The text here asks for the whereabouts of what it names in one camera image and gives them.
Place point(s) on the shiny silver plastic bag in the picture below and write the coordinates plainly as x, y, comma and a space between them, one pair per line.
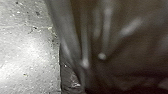
123, 46

